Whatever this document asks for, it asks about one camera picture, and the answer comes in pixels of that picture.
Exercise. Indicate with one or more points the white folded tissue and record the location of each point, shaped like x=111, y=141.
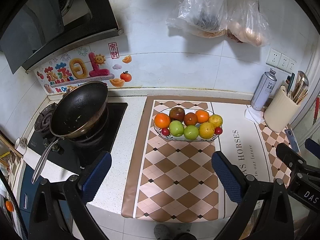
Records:
x=256, y=117

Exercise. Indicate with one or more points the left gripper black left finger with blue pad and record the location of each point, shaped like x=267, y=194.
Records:
x=46, y=218

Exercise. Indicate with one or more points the yellow lemon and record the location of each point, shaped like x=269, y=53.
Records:
x=206, y=130
x=216, y=120

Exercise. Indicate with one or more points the dark red apple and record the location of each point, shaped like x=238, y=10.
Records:
x=177, y=113

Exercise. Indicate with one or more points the small orange tangerine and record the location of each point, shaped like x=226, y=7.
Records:
x=202, y=116

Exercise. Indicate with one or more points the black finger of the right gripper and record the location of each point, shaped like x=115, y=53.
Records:
x=294, y=161

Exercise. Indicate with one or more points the black range hood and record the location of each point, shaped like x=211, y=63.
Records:
x=32, y=30

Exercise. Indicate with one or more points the beige utensil holder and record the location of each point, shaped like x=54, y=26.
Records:
x=280, y=111

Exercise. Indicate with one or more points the black gas stove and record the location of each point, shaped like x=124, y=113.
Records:
x=78, y=153

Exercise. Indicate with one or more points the black wok pan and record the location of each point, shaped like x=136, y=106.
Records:
x=76, y=113

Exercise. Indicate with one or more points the large orange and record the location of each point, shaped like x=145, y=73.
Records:
x=162, y=120

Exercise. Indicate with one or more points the clear plastic bag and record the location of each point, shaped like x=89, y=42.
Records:
x=246, y=24
x=202, y=18

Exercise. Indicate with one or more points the glass floral fruit plate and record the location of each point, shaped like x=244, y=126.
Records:
x=182, y=138

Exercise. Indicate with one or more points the red cherry tomato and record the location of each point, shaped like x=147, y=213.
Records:
x=218, y=130
x=165, y=132

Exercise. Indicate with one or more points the checkered brown table mat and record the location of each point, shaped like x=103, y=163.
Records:
x=172, y=180

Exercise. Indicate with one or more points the white cup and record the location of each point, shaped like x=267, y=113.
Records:
x=21, y=145

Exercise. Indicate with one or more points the white wall socket panel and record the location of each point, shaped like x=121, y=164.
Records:
x=280, y=61

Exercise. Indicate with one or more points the grey spray can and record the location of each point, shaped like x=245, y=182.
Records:
x=264, y=89

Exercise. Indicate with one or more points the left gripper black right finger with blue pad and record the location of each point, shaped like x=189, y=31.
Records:
x=274, y=221

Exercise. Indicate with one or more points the colourful wall sticker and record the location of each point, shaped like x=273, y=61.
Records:
x=99, y=61

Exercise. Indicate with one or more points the brownish orange fruit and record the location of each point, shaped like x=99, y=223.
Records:
x=190, y=119

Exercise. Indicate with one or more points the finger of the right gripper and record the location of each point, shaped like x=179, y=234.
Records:
x=312, y=147

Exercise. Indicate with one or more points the green apple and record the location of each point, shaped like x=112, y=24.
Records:
x=176, y=128
x=191, y=132

